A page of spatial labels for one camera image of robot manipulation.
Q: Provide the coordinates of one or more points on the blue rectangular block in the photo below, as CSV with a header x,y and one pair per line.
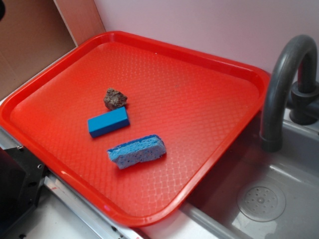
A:
x,y
108,122

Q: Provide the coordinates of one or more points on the round sink drain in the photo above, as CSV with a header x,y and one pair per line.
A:
x,y
261,201

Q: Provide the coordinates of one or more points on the blue sponge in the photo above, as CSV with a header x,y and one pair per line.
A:
x,y
140,150

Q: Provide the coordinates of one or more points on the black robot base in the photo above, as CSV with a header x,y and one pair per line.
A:
x,y
21,178

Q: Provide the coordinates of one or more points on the grey curved faucet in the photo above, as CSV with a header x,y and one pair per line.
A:
x,y
293,85

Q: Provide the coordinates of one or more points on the brown cardboard panel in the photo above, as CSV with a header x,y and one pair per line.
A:
x,y
35,33

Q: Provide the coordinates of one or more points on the brown rock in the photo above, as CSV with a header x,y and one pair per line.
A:
x,y
114,99

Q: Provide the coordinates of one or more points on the red plastic tray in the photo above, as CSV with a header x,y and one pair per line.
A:
x,y
195,102

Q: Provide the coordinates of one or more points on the grey plastic sink basin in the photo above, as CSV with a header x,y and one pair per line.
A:
x,y
294,169

